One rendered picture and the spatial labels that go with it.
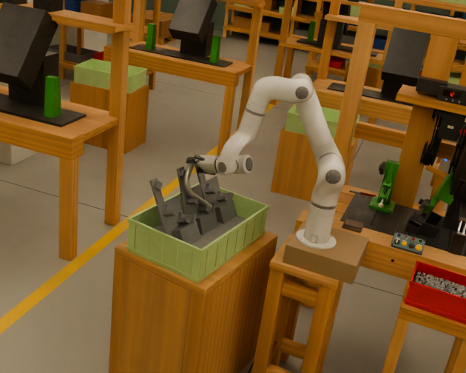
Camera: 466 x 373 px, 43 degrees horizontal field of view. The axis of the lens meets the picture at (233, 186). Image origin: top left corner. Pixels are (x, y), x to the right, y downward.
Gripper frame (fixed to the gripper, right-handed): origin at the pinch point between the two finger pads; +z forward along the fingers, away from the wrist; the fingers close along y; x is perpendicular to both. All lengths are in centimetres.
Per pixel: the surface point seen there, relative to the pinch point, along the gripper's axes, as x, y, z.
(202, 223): 21.1, -19.4, 0.0
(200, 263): 47, -4, -19
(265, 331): 59, -61, -25
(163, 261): 48.0, -4.0, 1.1
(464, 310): 33, -68, -113
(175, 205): 19.8, -3.7, 5.8
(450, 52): -98, -53, -93
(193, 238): 31.5, -14.6, -2.0
